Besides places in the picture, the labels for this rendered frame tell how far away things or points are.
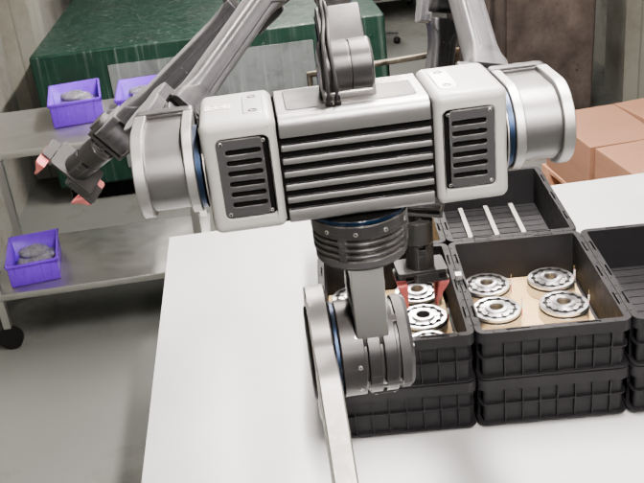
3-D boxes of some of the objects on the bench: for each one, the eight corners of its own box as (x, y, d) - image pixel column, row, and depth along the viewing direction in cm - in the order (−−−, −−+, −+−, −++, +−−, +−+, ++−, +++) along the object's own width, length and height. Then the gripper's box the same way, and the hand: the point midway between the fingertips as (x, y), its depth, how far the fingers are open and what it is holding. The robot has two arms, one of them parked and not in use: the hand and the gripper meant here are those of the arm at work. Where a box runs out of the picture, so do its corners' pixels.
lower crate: (478, 431, 185) (477, 382, 179) (331, 445, 185) (325, 396, 180) (450, 327, 220) (448, 284, 215) (327, 339, 221) (322, 296, 216)
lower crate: (629, 418, 184) (632, 368, 178) (479, 431, 185) (477, 382, 179) (576, 315, 219) (577, 271, 214) (450, 327, 220) (448, 284, 215)
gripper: (396, 251, 183) (400, 317, 190) (448, 243, 184) (450, 310, 191) (389, 236, 189) (394, 301, 196) (441, 229, 190) (443, 294, 197)
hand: (422, 302), depth 193 cm, fingers open, 6 cm apart
